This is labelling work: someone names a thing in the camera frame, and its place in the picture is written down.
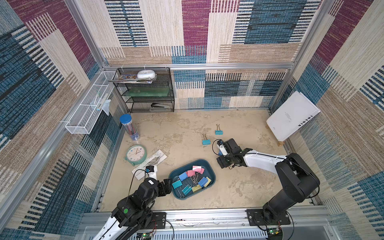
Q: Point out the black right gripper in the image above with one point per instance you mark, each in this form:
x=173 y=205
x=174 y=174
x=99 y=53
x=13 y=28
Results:
x=223 y=161

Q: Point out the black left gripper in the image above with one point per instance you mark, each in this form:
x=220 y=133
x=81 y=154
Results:
x=168 y=188

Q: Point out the teal binder clip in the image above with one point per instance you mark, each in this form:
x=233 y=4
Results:
x=205 y=140
x=176 y=186
x=187 y=187
x=218 y=131

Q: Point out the yellow binder clip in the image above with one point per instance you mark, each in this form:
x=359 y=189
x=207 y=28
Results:
x=196 y=187
x=208 y=180

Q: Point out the pink binder clip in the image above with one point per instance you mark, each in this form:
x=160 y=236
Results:
x=192 y=175
x=199 y=173
x=197 y=168

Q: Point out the teal plastic storage box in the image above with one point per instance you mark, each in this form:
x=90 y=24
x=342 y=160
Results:
x=174 y=176

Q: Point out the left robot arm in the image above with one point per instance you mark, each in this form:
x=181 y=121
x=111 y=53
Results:
x=112 y=231

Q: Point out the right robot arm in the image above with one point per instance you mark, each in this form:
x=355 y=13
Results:
x=297 y=179

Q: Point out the ruler set white package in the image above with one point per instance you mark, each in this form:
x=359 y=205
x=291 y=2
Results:
x=154 y=160

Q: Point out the blue lid pencil tube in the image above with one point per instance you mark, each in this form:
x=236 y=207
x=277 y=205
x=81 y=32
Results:
x=128 y=124

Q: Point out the black stapler on shelf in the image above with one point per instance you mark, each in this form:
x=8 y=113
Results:
x=160 y=106

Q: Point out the white item in basket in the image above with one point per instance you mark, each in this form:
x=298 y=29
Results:
x=104 y=105

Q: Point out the magazines on top shelf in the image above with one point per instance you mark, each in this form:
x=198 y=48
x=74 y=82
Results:
x=132 y=79

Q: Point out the white round tape dispenser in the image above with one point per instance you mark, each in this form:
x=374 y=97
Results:
x=146 y=75

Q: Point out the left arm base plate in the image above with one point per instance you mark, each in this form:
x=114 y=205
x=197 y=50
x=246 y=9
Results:
x=157 y=221

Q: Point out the green round wall clock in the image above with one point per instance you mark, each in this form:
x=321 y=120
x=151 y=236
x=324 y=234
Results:
x=136 y=155

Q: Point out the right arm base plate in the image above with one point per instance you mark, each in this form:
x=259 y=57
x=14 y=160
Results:
x=259 y=217

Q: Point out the white wire wall basket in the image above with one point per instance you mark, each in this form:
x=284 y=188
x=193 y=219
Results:
x=85 y=116

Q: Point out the black wire shelf rack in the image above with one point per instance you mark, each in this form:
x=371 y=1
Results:
x=139 y=97

